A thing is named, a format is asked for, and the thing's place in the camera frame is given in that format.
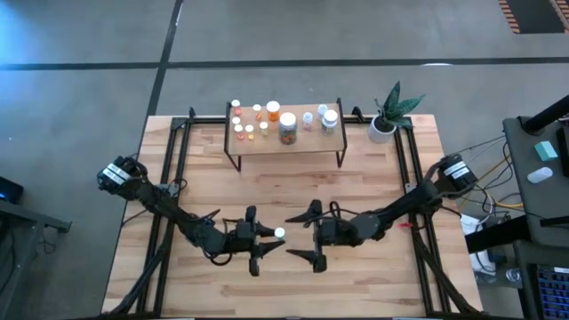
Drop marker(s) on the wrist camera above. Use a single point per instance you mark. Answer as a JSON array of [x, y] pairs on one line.
[[330, 231], [243, 231]]

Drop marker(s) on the white power adapter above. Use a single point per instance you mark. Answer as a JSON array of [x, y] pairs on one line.
[[482, 262], [469, 224]]

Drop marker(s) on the gray side cart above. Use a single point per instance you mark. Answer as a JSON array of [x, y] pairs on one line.
[[547, 200]]

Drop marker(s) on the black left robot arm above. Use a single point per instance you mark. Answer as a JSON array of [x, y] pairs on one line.
[[178, 213]]

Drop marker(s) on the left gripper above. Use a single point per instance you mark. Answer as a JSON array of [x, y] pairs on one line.
[[253, 264]]

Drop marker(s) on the green snake plant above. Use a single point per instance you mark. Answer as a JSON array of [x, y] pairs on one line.
[[393, 104]]

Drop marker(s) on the white capped bottle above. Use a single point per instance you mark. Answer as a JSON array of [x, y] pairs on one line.
[[279, 232]]

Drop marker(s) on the white oblong object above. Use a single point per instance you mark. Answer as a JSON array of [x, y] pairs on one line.
[[540, 175]]

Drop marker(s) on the wooden shelf black metal legs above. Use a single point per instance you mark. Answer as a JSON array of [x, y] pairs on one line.
[[311, 142]]

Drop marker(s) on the black device blue light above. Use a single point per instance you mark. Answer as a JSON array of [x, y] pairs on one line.
[[9, 191]]

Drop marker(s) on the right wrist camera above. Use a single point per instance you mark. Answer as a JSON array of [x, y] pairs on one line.
[[330, 231]]

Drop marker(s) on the black pole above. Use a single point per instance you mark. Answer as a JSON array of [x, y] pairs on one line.
[[549, 114]]

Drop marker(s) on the wide orange pill bottle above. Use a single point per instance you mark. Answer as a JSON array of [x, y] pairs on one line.
[[273, 106]]

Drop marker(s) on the short green vial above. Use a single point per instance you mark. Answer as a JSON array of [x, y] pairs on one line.
[[264, 125]]

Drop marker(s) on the blue lit keyboard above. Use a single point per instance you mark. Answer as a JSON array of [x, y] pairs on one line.
[[553, 293]]

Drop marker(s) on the black aluminium table frame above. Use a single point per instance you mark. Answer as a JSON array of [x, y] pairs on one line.
[[204, 120]]

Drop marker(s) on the white plant pot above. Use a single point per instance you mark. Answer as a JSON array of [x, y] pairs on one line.
[[378, 133]]

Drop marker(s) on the clear plastic cup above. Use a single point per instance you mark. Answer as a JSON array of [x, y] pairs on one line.
[[513, 274]]

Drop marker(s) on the black mat striped border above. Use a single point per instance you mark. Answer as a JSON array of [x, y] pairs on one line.
[[533, 15]]

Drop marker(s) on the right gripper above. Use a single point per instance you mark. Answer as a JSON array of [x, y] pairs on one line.
[[320, 255]]

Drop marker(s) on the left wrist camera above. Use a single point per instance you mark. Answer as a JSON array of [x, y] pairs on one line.
[[243, 231]]

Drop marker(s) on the black device on cart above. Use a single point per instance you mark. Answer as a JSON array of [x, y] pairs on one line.
[[563, 151]]

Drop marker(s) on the red tag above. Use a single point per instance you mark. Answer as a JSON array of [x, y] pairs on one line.
[[404, 225]]

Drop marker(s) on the large clear gummy jar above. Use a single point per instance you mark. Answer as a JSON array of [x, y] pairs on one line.
[[287, 119]]

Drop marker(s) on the pink vial white cap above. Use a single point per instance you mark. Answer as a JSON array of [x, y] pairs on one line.
[[239, 128]]

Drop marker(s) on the large white labelled bottle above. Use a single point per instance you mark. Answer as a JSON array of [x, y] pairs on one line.
[[330, 116]]

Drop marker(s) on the gray metal stand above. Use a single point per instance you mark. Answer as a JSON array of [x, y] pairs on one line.
[[18, 213]]

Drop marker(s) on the long yellow vial white cap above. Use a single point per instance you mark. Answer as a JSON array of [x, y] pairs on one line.
[[249, 128]]

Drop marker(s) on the small amber vial white cap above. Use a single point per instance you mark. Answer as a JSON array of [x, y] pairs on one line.
[[257, 107]]

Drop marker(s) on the teal box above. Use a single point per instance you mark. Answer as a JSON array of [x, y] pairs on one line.
[[546, 151]]

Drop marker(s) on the long green vial with tablets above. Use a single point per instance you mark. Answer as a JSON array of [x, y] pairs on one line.
[[236, 120]]

